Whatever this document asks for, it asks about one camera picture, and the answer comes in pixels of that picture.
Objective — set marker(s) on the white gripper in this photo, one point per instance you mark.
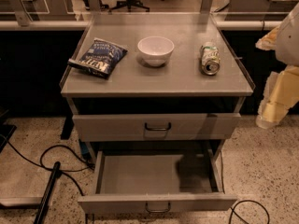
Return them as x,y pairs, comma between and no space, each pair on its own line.
288,44

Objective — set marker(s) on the grey drawer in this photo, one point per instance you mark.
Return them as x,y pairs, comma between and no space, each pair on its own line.
155,184
142,127

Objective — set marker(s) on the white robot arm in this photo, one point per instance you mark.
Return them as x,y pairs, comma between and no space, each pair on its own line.
284,41

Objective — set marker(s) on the grey top drawer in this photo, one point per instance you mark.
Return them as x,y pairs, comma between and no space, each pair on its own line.
142,127

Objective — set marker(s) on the grey drawer cabinet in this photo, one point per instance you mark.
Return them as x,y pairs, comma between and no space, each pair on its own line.
180,87

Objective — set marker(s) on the green soda can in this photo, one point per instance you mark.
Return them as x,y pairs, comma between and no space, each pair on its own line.
210,59

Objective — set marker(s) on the white bowl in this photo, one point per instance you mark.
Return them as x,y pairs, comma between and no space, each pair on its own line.
155,50

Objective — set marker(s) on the blue chip bag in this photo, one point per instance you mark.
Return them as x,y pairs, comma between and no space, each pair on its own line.
100,59

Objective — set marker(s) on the black pole on floor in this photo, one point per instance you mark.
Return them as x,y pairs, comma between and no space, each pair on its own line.
43,207

